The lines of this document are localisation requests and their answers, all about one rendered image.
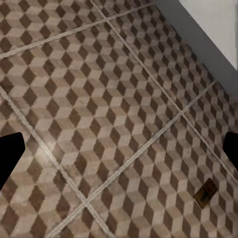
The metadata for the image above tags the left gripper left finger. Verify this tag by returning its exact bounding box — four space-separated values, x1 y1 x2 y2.
0 132 25 190

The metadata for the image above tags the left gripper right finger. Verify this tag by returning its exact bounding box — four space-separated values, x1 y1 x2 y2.
223 131 238 171

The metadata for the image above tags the mousetrap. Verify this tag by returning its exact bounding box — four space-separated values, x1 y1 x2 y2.
194 178 218 208

